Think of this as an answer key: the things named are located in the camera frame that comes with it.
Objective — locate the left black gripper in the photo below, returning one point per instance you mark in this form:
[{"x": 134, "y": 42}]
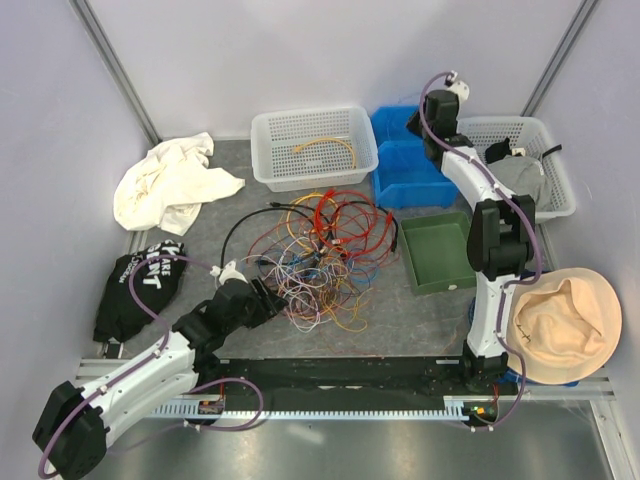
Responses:
[{"x": 267, "y": 306}]

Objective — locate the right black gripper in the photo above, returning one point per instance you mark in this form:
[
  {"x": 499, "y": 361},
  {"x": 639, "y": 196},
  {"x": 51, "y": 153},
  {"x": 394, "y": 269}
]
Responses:
[{"x": 413, "y": 124}]

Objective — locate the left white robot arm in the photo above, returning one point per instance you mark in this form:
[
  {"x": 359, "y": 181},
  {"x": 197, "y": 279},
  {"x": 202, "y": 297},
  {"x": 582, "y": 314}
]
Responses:
[{"x": 80, "y": 423}]

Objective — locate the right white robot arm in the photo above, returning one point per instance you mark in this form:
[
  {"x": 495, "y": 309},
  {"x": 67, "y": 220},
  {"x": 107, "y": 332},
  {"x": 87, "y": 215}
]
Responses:
[{"x": 501, "y": 239}]

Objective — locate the black sock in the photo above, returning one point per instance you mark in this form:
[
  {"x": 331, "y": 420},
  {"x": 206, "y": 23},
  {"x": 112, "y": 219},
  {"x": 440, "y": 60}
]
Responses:
[{"x": 498, "y": 151}]

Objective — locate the blue plastic bin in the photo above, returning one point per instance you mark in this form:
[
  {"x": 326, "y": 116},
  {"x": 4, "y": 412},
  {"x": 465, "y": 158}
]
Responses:
[{"x": 405, "y": 178}]

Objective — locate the white perforated basket right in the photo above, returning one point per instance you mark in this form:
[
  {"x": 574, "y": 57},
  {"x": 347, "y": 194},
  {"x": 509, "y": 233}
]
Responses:
[{"x": 521, "y": 154}]

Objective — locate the white perforated basket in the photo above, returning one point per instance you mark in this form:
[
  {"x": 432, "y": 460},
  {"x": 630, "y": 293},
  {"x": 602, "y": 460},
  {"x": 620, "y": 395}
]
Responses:
[
  {"x": 521, "y": 154},
  {"x": 312, "y": 148}
]

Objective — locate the black printed t-shirt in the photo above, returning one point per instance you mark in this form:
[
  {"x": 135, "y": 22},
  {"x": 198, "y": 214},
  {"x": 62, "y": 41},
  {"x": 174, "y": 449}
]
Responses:
[{"x": 118, "y": 316}]

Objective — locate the grey garment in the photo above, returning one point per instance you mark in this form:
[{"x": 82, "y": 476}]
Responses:
[{"x": 525, "y": 176}]

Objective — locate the white perforated basket left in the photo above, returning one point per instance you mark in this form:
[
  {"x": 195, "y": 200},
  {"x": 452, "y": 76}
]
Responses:
[{"x": 312, "y": 148}]

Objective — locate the cream white cloth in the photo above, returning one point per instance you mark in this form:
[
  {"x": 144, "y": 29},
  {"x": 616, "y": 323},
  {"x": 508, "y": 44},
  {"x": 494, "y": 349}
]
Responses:
[{"x": 168, "y": 188}]

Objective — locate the green plastic tray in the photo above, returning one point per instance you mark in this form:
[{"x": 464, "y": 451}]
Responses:
[{"x": 434, "y": 250}]

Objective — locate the blue cloth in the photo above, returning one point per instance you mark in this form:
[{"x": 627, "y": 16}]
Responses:
[{"x": 471, "y": 313}]

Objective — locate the beige bucket hat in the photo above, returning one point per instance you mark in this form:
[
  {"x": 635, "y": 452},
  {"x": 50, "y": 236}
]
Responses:
[{"x": 564, "y": 327}]

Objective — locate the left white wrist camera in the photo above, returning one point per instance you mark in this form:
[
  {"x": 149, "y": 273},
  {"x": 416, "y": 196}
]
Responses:
[{"x": 227, "y": 272}]

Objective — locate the slotted cable duct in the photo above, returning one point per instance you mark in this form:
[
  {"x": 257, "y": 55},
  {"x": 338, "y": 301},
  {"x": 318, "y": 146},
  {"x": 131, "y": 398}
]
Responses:
[{"x": 200, "y": 409}]

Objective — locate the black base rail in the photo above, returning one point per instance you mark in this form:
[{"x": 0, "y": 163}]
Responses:
[{"x": 354, "y": 383}]

